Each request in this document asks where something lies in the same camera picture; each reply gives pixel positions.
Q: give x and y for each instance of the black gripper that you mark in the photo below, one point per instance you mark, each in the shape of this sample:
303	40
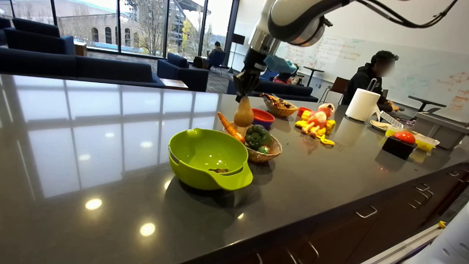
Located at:
253	63

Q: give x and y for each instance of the yellow toy squash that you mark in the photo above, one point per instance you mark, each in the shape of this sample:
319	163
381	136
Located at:
243	114

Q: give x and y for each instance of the red bowl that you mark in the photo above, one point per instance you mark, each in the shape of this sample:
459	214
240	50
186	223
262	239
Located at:
264	117

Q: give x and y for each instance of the dark bowl with vegetables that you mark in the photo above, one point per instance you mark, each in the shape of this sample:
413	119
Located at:
265	154

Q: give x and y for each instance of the green plastic bowl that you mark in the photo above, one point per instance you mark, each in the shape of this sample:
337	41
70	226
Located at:
206	155

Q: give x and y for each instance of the bright blue chair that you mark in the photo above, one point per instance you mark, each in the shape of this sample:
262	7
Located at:
267	75

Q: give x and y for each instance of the oval wicker basket with food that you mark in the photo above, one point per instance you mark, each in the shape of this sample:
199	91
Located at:
278	106

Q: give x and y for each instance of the dark low sofa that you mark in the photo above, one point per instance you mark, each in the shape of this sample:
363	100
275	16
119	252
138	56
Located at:
283	89

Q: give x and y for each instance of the orange toy carrot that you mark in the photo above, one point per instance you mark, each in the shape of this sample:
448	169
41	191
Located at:
228	126

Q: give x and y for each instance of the seated person in red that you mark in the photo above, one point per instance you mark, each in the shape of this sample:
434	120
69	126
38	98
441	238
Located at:
283	78

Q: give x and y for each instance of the green toy pepper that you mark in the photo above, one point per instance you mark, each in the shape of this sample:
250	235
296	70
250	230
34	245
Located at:
256	135

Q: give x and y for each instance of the seated person by window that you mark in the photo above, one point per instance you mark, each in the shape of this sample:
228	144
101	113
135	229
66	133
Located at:
215	53

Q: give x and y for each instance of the black monitor on stand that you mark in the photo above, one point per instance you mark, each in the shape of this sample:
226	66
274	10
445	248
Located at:
237	38

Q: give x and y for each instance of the small green toy fruit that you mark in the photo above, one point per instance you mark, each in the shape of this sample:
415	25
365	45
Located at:
264	148

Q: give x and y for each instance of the dark blue armchair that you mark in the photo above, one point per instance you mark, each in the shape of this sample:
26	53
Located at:
184	73

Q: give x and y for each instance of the small round side table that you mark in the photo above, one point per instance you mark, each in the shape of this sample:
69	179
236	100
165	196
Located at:
312	70

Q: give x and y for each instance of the pile of yellow red toys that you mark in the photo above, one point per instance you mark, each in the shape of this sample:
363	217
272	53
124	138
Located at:
316	122

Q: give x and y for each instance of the brown chair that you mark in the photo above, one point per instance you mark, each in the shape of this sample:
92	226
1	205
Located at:
337	86

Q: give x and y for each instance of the white paper towel roll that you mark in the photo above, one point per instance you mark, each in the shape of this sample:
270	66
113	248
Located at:
360	104

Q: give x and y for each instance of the black box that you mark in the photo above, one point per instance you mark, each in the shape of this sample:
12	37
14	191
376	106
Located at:
396	147

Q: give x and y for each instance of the red toy tomato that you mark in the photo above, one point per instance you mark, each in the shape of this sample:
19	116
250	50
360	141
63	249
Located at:
404	136

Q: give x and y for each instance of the long dark blue sofa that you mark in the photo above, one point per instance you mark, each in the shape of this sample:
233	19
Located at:
73	67

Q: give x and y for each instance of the dark desk by whiteboard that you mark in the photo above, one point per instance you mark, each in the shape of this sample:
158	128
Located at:
425	101

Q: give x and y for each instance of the dark blue sofa by window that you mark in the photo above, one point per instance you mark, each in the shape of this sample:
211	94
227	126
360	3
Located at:
34	38

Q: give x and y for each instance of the white rods with yellow tip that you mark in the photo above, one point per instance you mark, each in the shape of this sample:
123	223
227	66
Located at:
404	242

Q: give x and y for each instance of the white paper sheet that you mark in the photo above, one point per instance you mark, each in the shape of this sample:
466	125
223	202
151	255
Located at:
447	242

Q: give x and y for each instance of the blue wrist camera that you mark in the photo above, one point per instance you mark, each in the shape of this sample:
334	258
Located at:
280	64

